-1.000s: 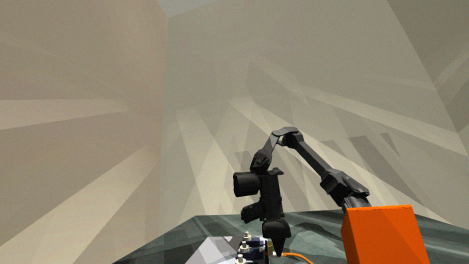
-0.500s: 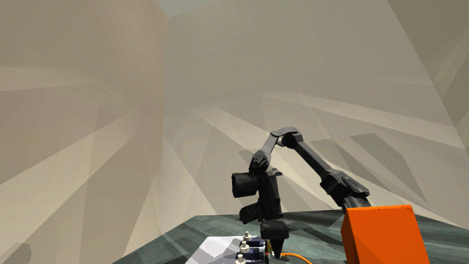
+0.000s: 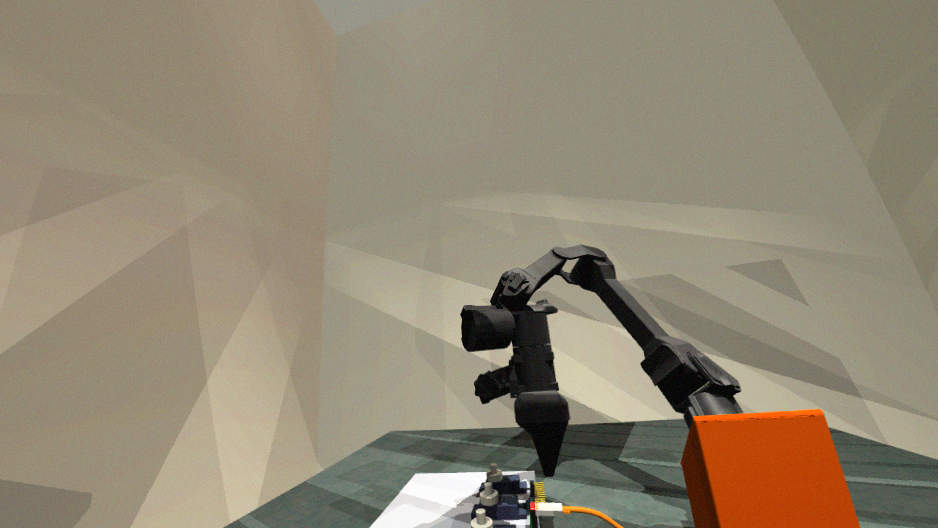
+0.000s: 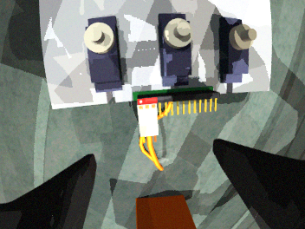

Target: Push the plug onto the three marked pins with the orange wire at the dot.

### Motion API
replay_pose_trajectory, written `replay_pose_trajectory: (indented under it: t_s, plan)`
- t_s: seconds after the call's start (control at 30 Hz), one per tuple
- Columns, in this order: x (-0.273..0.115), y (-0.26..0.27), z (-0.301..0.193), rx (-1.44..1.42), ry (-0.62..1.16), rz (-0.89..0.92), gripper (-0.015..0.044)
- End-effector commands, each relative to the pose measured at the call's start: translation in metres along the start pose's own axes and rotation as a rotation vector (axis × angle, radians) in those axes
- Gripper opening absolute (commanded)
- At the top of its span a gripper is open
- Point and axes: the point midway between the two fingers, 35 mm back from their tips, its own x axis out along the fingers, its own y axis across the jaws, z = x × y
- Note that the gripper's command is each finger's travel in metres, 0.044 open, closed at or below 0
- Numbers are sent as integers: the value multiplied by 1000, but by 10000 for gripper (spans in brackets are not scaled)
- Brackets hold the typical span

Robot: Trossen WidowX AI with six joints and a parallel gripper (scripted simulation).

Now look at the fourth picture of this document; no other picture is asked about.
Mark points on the black pin header strip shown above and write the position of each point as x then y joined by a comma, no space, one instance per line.
180,94

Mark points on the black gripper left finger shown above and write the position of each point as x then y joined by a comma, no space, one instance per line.
60,203

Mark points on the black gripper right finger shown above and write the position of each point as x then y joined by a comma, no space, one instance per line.
272,187

